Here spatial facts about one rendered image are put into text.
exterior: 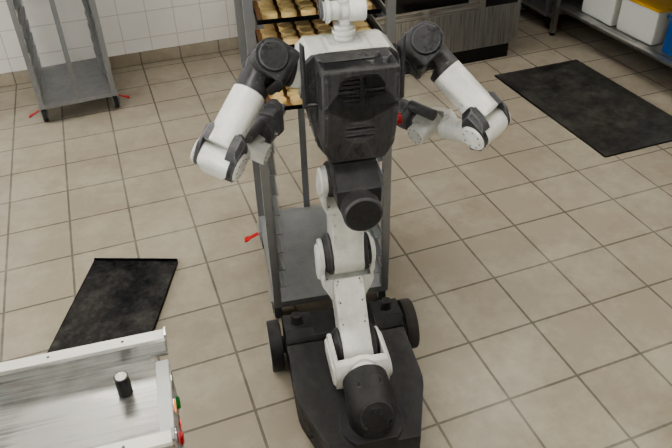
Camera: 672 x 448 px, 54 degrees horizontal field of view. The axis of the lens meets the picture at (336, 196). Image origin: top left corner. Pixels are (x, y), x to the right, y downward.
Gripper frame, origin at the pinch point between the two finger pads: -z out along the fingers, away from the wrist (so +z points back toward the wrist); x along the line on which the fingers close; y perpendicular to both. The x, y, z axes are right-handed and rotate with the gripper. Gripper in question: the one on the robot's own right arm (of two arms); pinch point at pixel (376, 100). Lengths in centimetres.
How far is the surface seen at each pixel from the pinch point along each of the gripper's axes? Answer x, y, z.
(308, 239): -90, -5, -48
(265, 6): 28.3, 18.1, -33.0
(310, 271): -90, 8, -31
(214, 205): -105, 2, -120
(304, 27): 19.3, 6.2, -28.3
